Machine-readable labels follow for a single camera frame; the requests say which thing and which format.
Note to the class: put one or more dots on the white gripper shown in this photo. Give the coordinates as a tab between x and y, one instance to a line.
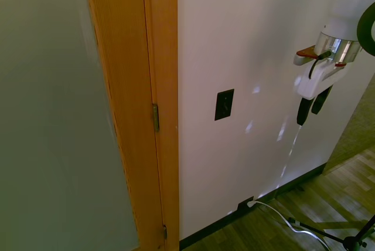
317	79

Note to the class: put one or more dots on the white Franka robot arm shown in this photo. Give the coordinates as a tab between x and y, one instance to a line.
345	4

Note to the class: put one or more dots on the dark baseboard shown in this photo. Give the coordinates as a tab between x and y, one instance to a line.
252	204

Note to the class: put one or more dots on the black tripod stand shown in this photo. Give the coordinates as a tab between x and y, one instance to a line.
345	234

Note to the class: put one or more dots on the brass door hinge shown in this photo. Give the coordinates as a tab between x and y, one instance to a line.
165	231
155	117

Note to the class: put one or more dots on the frosted glass door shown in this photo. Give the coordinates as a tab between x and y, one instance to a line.
52	110

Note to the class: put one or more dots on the black light switch plate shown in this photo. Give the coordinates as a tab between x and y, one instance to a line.
224	104

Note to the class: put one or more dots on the black wall outlet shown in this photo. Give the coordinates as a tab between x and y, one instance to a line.
246	201

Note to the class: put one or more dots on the wooden door frame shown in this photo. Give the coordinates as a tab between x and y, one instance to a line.
137	110

